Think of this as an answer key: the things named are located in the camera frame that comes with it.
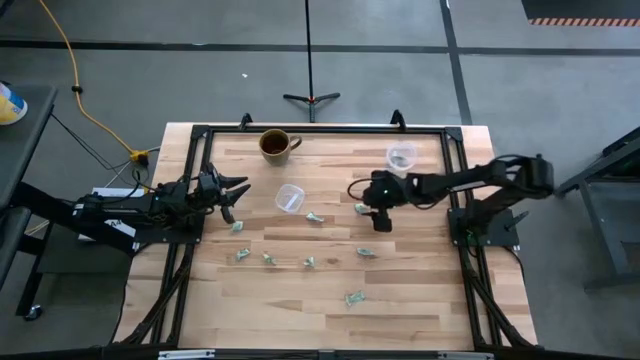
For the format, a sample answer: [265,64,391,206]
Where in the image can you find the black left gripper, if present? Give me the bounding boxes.
[192,162,253,211]

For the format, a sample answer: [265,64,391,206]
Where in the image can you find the clear plastic container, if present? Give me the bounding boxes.
[385,141,419,173]
[274,183,307,215]

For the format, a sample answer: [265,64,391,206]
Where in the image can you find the olive brown ceramic mug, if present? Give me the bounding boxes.
[258,128,304,168]

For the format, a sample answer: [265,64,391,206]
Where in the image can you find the white paper box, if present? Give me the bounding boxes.
[77,186,147,242]

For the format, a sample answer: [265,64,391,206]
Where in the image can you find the black tripod stand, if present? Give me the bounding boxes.
[282,0,342,124]

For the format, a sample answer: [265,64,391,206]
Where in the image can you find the dark side cart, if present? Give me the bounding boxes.
[0,83,146,321]

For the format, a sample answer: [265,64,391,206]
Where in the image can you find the dark metal table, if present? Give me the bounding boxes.
[552,125,640,292]

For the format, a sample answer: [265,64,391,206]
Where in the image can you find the yellow white wipes canister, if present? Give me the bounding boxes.
[0,81,29,127]

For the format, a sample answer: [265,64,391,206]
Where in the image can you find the orange black striped mat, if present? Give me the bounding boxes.
[520,0,640,28]

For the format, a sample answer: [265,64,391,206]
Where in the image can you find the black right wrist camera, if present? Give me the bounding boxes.
[370,209,395,234]

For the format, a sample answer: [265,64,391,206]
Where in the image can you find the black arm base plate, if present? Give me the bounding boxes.
[446,206,522,248]
[132,219,206,247]

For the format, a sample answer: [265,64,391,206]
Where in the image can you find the black aluminium table frame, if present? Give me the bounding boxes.
[114,122,539,351]

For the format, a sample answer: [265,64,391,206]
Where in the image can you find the thin black cable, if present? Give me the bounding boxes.
[49,112,151,194]

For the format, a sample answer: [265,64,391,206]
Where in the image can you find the yellow extension cable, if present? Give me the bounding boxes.
[38,0,144,156]

